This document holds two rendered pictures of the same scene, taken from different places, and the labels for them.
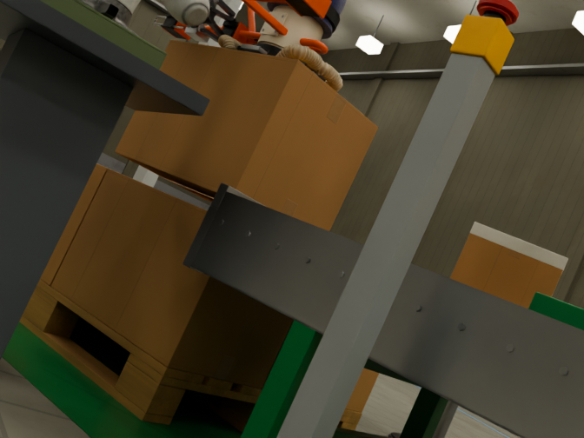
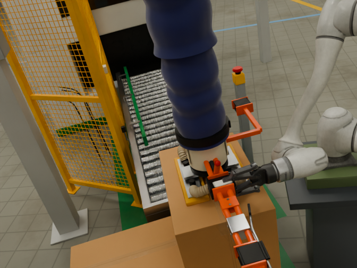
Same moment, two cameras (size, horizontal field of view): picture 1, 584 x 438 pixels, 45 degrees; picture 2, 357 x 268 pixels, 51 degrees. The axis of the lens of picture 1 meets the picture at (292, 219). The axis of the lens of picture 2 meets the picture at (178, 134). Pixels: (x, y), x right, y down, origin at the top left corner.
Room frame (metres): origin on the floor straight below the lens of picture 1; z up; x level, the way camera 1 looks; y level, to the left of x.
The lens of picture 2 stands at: (3.14, 1.08, 2.05)
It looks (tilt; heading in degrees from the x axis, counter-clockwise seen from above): 31 degrees down; 224
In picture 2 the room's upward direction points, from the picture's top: 13 degrees counter-clockwise
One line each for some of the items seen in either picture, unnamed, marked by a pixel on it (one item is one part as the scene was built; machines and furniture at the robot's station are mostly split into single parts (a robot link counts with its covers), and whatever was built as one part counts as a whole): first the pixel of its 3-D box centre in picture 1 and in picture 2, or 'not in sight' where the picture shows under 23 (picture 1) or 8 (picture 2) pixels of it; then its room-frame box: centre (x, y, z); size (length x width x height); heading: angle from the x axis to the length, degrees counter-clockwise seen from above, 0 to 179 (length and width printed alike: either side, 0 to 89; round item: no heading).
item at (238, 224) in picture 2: (198, 31); (238, 227); (2.44, 0.58, 1.12); 0.07 x 0.07 x 0.04; 47
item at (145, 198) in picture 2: not in sight; (130, 127); (1.39, -1.15, 0.50); 2.31 x 0.05 x 0.19; 50
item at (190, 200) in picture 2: not in sight; (189, 175); (2.19, 0.17, 1.02); 0.34 x 0.10 x 0.05; 47
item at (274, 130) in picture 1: (243, 139); (214, 208); (2.14, 0.24, 0.80); 0.60 x 0.40 x 0.40; 46
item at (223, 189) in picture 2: (237, 36); (221, 185); (2.29, 0.42, 1.12); 0.10 x 0.08 x 0.06; 137
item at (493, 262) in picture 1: (501, 291); not in sight; (3.20, -1.00, 0.82); 0.60 x 0.40 x 0.40; 160
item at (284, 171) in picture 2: not in sight; (280, 169); (2.12, 0.58, 1.12); 0.09 x 0.06 x 0.09; 50
